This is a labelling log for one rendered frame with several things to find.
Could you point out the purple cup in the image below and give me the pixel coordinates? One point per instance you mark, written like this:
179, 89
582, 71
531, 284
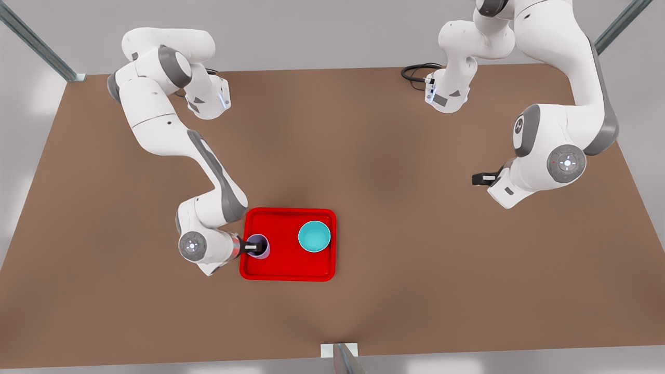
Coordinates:
262, 253

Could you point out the teal bowl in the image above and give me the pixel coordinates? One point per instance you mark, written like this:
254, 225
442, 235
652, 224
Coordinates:
314, 237

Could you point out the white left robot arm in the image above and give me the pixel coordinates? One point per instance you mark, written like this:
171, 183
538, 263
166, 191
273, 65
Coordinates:
556, 47

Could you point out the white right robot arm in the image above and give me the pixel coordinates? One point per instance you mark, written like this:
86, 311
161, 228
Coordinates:
156, 119

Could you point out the red tray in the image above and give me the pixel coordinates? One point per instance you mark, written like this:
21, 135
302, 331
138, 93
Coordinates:
291, 265

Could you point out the silver frame post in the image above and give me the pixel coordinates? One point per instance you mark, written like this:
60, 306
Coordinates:
345, 359
621, 26
36, 41

